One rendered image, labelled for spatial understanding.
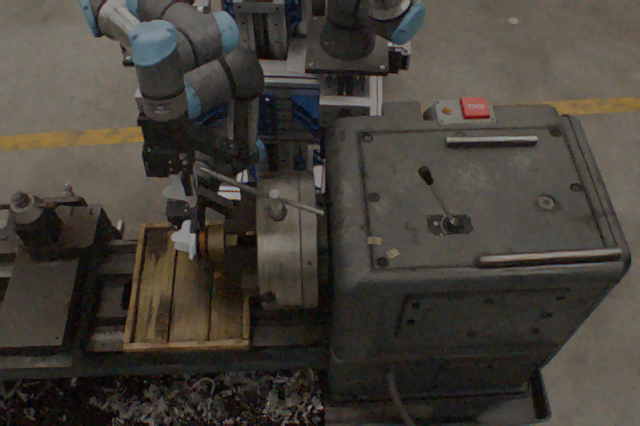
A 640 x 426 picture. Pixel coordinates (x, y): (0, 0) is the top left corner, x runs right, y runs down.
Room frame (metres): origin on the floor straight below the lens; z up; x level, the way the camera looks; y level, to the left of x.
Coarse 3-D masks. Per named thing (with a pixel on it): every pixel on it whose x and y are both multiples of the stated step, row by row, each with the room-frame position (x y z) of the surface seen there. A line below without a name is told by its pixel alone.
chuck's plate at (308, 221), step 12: (300, 180) 0.80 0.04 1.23; (312, 180) 0.80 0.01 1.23; (300, 192) 0.76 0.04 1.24; (312, 192) 0.76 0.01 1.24; (312, 204) 0.73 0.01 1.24; (300, 216) 0.70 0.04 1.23; (312, 216) 0.70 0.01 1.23; (300, 228) 0.68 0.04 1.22; (312, 228) 0.68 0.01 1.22; (312, 240) 0.66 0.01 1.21; (312, 252) 0.64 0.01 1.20; (312, 264) 0.62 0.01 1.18; (312, 276) 0.61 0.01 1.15; (312, 288) 0.59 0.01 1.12; (312, 300) 0.59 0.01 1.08
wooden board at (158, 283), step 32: (160, 224) 0.90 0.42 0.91; (160, 256) 0.81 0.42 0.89; (160, 288) 0.72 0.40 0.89; (192, 288) 0.72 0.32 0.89; (224, 288) 0.72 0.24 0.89; (128, 320) 0.62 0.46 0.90; (192, 320) 0.63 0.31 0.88; (224, 320) 0.63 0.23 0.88; (128, 352) 0.55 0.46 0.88; (160, 352) 0.55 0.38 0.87
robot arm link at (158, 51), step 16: (144, 32) 0.76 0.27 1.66; (160, 32) 0.76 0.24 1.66; (176, 32) 0.78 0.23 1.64; (144, 48) 0.74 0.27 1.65; (160, 48) 0.74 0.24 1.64; (176, 48) 0.76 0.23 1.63; (144, 64) 0.73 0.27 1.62; (160, 64) 0.73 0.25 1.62; (176, 64) 0.75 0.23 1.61; (192, 64) 0.77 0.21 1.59; (144, 80) 0.73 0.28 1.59; (160, 80) 0.72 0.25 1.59; (176, 80) 0.74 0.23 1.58; (144, 96) 0.72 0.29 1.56; (160, 96) 0.72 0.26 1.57
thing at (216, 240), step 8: (224, 224) 0.76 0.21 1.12; (200, 232) 0.74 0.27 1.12; (208, 232) 0.74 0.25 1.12; (216, 232) 0.74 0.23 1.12; (224, 232) 0.74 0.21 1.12; (232, 232) 0.74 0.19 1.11; (200, 240) 0.72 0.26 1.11; (208, 240) 0.72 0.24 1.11; (216, 240) 0.72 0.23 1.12; (224, 240) 0.72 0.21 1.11; (232, 240) 0.72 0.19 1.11; (240, 240) 0.75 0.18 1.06; (200, 248) 0.70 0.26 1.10; (208, 248) 0.70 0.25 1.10; (216, 248) 0.70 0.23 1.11; (224, 248) 0.70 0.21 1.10; (200, 256) 0.70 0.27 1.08; (208, 256) 0.70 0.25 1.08; (216, 256) 0.69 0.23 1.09; (224, 256) 0.69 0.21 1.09
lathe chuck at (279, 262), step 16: (272, 176) 0.82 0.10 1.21; (288, 176) 0.82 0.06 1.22; (288, 192) 0.76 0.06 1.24; (256, 208) 0.72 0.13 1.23; (288, 208) 0.72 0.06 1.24; (256, 224) 0.69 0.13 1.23; (272, 224) 0.69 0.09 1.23; (288, 224) 0.69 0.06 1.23; (256, 240) 0.66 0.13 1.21; (272, 240) 0.66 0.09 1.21; (288, 240) 0.66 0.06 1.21; (272, 256) 0.63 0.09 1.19; (288, 256) 0.63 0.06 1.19; (272, 272) 0.61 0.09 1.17; (288, 272) 0.61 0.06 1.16; (272, 288) 0.59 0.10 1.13; (288, 288) 0.59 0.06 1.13; (272, 304) 0.58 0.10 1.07; (288, 304) 0.59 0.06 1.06
